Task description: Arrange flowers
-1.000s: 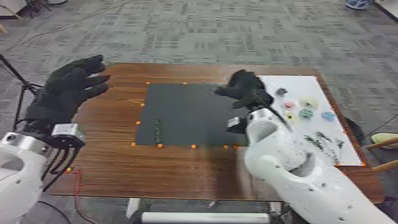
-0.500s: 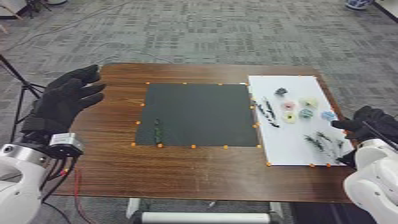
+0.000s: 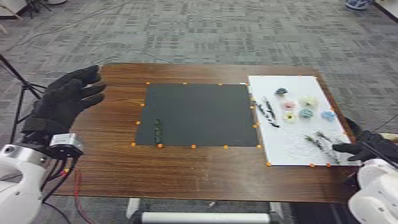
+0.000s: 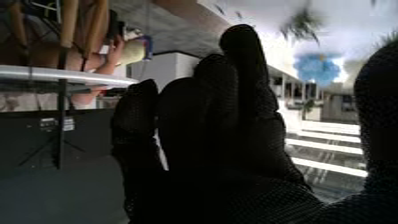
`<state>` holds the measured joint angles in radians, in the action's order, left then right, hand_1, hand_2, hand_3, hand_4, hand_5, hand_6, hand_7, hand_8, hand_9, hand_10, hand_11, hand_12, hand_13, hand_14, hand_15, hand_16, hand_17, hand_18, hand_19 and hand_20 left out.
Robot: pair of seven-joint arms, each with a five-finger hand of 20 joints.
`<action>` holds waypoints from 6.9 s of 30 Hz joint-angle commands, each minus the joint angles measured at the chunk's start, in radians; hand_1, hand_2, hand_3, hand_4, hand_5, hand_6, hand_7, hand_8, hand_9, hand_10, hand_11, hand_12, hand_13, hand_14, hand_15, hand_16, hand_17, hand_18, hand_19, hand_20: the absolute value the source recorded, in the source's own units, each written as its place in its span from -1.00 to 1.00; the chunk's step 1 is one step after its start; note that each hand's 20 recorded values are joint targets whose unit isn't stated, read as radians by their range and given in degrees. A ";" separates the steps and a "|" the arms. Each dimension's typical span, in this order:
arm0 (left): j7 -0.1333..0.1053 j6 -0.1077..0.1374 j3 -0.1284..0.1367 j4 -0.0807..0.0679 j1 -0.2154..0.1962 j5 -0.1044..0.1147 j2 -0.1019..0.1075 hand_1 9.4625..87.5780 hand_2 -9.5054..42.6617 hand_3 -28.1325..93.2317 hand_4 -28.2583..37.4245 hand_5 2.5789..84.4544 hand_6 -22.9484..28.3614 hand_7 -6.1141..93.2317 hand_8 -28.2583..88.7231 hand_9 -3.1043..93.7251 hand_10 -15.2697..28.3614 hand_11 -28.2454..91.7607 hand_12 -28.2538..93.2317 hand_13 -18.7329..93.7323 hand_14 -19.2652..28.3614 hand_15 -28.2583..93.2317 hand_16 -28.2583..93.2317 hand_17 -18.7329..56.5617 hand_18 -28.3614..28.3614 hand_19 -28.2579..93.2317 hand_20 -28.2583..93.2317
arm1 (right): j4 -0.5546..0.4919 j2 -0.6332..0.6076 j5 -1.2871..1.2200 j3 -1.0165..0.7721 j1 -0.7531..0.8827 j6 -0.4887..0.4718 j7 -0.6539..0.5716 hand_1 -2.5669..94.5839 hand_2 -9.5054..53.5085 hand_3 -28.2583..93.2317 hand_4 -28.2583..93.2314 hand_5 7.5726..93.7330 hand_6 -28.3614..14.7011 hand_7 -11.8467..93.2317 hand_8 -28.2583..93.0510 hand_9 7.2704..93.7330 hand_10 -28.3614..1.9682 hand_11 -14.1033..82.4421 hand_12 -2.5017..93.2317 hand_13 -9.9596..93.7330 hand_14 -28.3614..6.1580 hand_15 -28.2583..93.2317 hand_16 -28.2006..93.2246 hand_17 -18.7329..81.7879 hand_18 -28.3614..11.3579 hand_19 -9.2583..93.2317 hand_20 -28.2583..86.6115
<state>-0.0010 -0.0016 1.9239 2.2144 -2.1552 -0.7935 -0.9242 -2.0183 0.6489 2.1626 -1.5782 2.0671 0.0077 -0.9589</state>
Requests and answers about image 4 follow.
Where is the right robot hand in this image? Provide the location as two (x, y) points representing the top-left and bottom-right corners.
(110, 23), (398, 224)

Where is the blue flower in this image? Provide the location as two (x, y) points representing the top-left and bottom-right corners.
(293, 52), (344, 88)

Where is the green sprig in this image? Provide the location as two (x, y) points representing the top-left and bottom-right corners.
(279, 6), (326, 46)

